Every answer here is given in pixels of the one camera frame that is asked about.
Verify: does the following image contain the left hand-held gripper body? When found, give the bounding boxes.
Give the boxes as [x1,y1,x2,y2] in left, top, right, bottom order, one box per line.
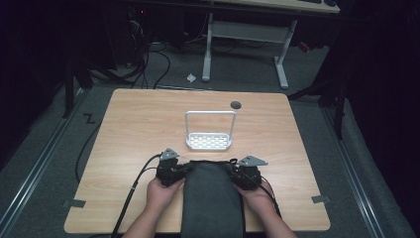
[155,147,186,188]

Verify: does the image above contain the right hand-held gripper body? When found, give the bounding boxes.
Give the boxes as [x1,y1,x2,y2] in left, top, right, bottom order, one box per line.
[232,155,269,192]

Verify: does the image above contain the grey drawstring bag yellow lining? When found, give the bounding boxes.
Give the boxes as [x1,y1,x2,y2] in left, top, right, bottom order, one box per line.
[179,158,248,238]

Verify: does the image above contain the person's left hand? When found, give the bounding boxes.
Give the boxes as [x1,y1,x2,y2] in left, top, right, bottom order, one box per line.
[146,176,186,213]

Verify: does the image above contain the person's right hand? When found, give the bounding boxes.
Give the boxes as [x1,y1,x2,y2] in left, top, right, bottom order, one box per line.
[233,181,276,217]

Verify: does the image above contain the grey tape piece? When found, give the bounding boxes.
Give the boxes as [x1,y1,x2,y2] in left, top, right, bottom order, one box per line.
[310,194,332,204]
[61,198,87,209]

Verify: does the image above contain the black metal stand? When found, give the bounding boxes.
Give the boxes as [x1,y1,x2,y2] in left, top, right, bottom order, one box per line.
[286,73,349,141]
[61,54,95,119]

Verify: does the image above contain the white-legged desk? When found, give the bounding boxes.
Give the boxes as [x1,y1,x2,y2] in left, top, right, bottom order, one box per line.
[200,0,341,90]

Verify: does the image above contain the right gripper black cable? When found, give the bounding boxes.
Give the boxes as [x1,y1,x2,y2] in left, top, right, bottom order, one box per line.
[259,174,283,220]

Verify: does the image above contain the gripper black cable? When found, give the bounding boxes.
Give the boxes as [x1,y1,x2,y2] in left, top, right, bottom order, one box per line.
[259,174,283,220]
[110,153,164,238]

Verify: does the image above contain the white rack with handle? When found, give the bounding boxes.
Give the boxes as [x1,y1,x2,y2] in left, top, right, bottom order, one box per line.
[184,109,238,152]

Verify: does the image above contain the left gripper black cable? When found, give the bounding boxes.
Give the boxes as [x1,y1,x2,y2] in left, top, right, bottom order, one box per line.
[110,153,164,238]

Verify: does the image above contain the thin black floor cable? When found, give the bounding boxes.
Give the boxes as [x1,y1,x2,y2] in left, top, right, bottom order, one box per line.
[74,121,103,184]

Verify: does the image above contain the metal floor rail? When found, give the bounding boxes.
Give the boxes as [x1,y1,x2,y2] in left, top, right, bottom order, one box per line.
[322,104,386,238]
[0,88,87,234]

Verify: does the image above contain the bundle of black cables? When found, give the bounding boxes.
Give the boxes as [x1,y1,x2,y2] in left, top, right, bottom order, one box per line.
[88,13,172,90]

